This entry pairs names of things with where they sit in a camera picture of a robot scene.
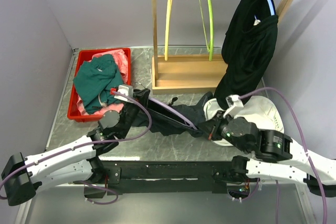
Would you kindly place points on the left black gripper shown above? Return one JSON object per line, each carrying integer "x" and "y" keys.
{"x": 143, "y": 94}

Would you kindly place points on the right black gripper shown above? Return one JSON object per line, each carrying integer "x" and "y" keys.
{"x": 208, "y": 127}

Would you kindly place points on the purple hanger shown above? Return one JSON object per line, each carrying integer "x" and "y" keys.
{"x": 170, "y": 111}

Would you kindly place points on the dark navy shorts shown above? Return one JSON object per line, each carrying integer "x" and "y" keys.
{"x": 176, "y": 119}

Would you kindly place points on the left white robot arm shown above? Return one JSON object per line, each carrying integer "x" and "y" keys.
{"x": 23, "y": 177}

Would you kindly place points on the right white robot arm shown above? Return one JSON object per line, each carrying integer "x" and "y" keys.
{"x": 271, "y": 155}

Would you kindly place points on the green hanger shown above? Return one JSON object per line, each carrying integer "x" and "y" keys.
{"x": 210, "y": 42}

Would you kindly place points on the yellow hanger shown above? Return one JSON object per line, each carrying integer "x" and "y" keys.
{"x": 167, "y": 29}

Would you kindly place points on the pink garment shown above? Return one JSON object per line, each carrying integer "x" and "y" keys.
{"x": 123, "y": 61}

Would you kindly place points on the wooden clothes rack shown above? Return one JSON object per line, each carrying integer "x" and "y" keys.
{"x": 189, "y": 73}

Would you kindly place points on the green garment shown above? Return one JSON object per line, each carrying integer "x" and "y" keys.
{"x": 97, "y": 82}

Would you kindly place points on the black hanging garment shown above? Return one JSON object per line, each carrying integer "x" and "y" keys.
{"x": 247, "y": 49}

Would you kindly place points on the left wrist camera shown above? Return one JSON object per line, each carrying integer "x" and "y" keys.
{"x": 123, "y": 92}

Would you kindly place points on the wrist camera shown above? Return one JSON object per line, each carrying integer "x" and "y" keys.
{"x": 235, "y": 105}
{"x": 123, "y": 92}

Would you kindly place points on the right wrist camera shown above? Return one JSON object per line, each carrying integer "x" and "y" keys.
{"x": 235, "y": 105}

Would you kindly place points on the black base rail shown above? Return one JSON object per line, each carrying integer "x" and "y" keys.
{"x": 128, "y": 177}

